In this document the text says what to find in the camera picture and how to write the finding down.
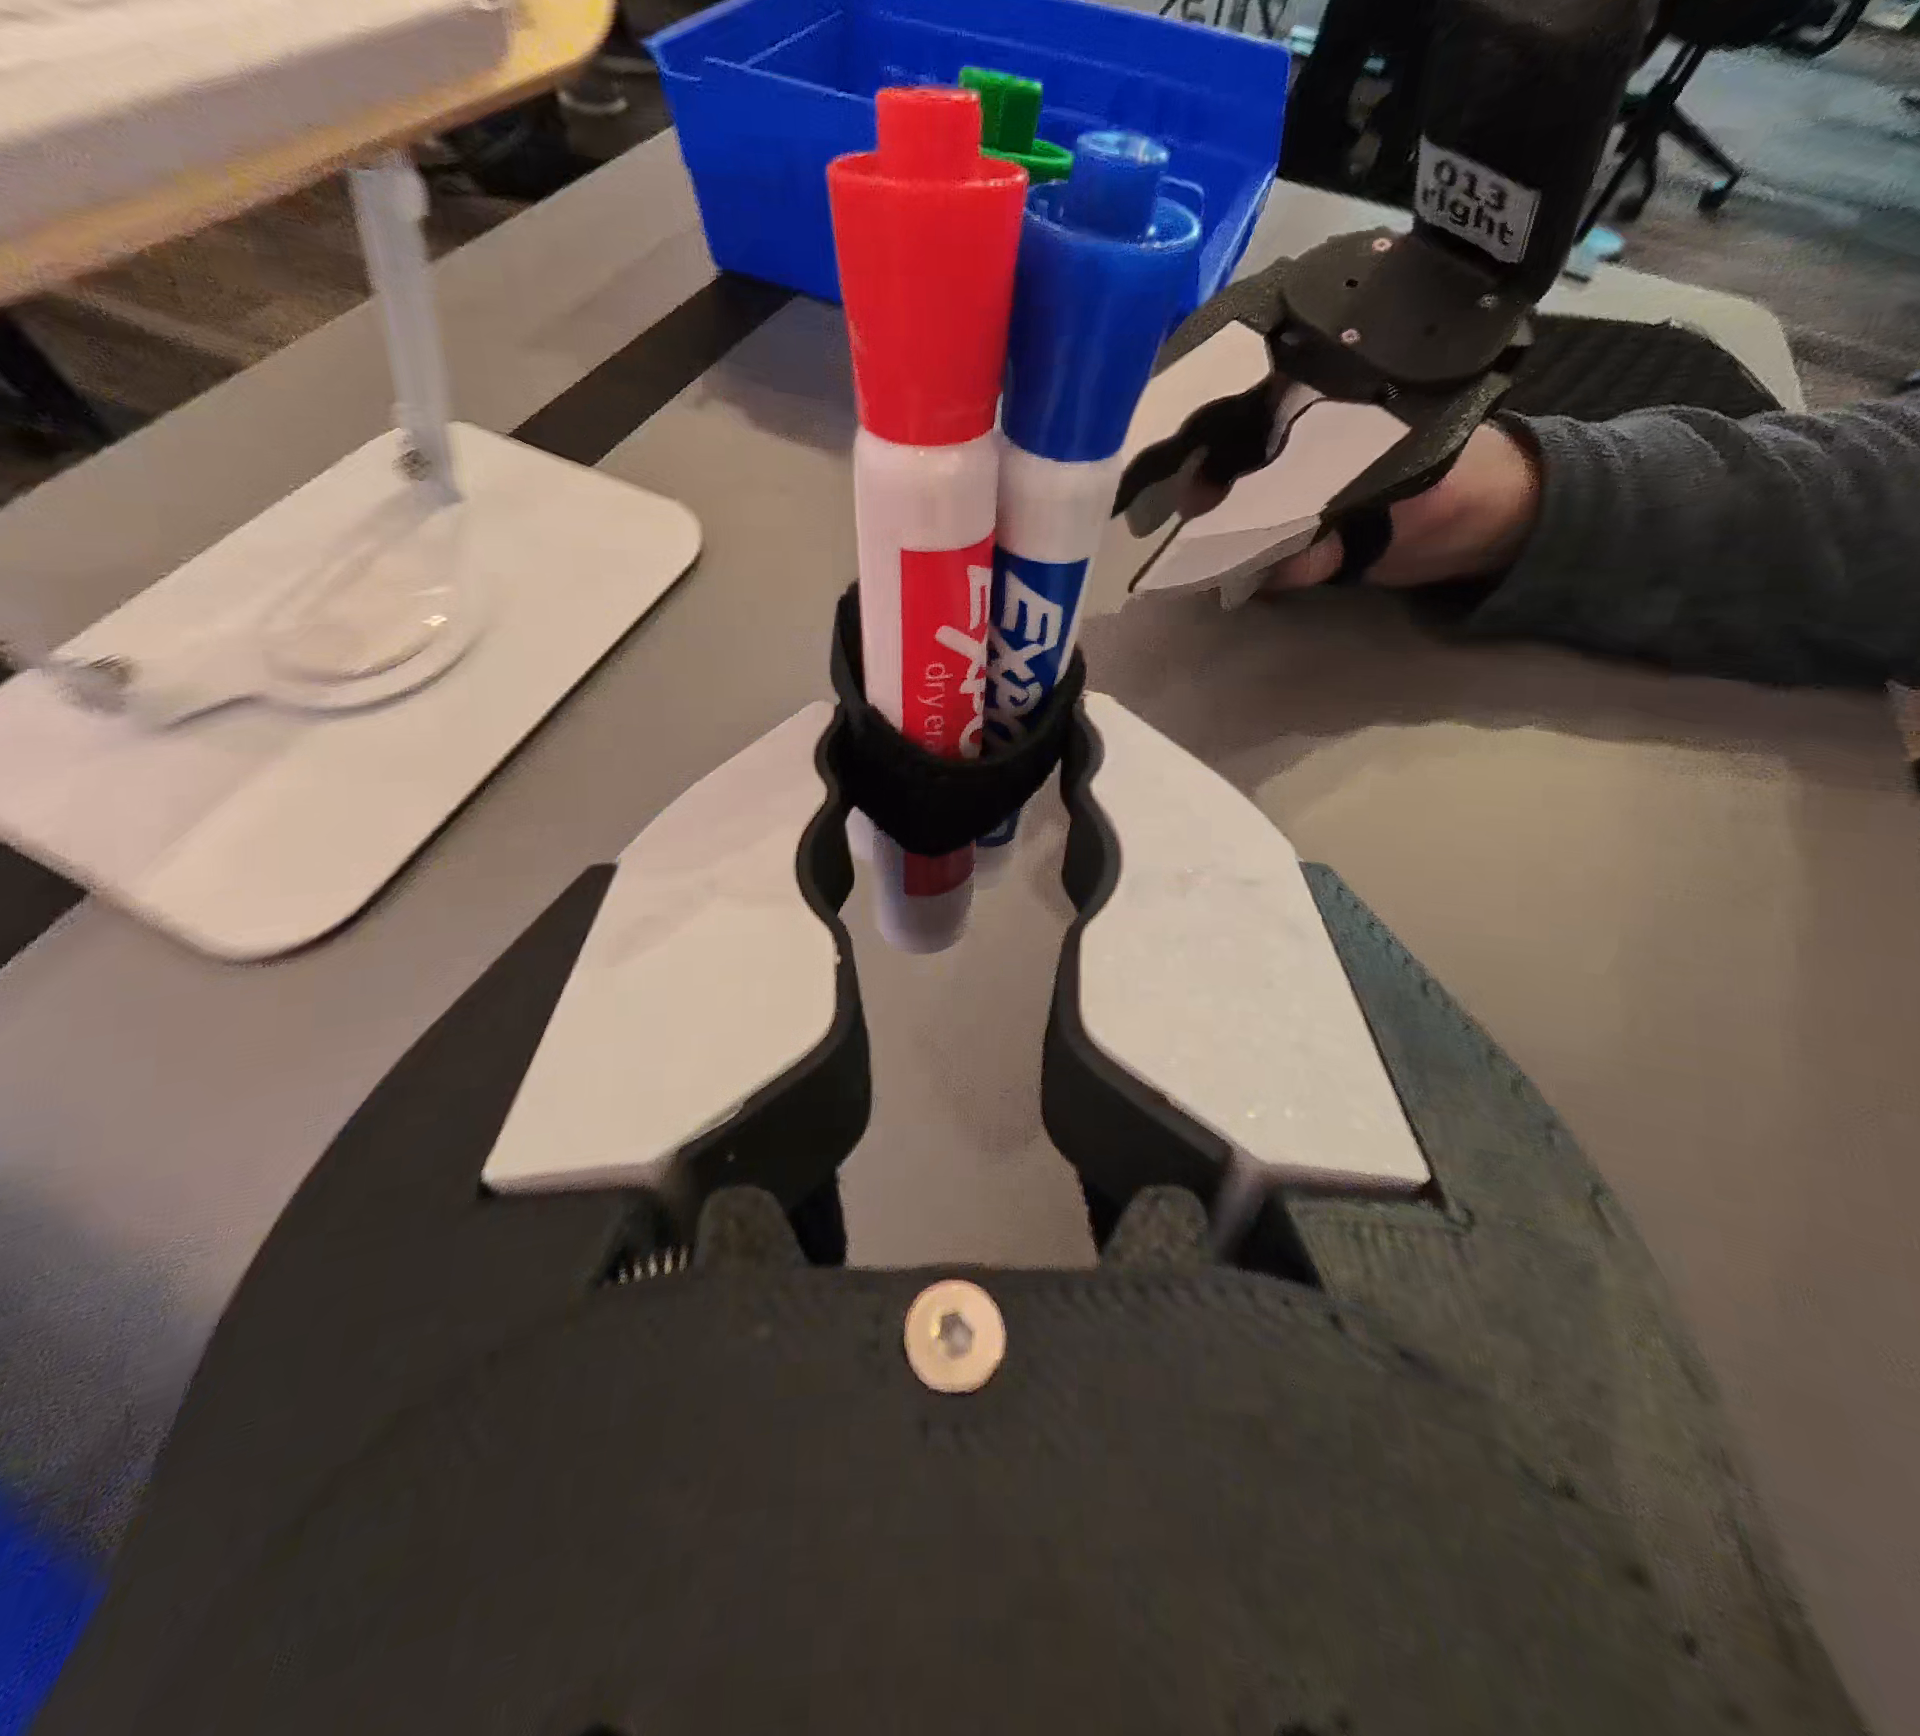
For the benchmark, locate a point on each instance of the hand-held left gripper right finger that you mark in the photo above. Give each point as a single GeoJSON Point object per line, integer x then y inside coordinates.
{"type": "Point", "coordinates": [1231, 1001]}

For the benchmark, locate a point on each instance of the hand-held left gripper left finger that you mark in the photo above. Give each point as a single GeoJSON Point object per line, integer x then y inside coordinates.
{"type": "Point", "coordinates": [674, 986]}

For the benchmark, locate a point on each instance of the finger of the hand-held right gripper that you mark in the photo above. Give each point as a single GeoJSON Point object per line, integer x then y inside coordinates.
{"type": "Point", "coordinates": [1231, 559]}
{"type": "Point", "coordinates": [1336, 452]}

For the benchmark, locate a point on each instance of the blue dry erase marker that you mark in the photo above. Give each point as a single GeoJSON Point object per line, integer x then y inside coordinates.
{"type": "Point", "coordinates": [1078, 341]}

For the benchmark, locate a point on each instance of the red dry erase marker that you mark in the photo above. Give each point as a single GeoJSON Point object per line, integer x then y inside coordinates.
{"type": "Point", "coordinates": [923, 341]}

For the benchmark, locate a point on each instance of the green dry erase marker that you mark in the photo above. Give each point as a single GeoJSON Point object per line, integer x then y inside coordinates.
{"type": "Point", "coordinates": [1000, 107]}

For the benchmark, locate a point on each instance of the person's right forearm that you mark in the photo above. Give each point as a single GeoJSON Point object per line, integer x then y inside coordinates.
{"type": "Point", "coordinates": [1723, 536]}

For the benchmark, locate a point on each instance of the person's right hand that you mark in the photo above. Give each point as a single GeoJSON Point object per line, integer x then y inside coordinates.
{"type": "Point", "coordinates": [1471, 521]}

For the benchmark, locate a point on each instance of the white adjustable stand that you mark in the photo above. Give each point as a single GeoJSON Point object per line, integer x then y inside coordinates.
{"type": "Point", "coordinates": [570, 536]}

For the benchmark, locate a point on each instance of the blue plastic bin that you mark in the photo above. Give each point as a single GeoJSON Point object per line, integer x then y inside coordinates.
{"type": "Point", "coordinates": [751, 145]}

